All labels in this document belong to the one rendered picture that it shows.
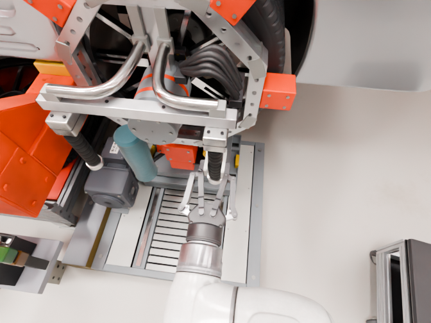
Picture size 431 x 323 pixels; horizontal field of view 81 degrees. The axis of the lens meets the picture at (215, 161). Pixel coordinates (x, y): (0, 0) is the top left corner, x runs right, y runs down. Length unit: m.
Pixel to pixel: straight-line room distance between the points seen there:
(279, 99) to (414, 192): 1.31
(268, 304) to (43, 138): 0.86
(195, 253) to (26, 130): 0.70
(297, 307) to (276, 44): 0.58
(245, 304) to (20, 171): 0.76
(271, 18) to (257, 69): 0.12
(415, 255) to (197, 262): 0.98
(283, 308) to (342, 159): 1.39
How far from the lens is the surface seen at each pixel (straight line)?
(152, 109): 0.54
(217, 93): 0.88
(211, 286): 0.50
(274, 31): 0.71
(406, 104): 2.33
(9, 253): 0.92
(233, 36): 0.61
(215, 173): 0.64
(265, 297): 0.49
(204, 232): 0.52
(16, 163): 0.96
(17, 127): 0.98
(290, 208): 1.51
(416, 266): 1.29
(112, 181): 1.15
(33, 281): 1.10
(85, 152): 0.71
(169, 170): 1.32
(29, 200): 1.02
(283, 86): 0.73
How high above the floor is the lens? 1.37
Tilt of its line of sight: 60 degrees down
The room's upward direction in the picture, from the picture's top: straight up
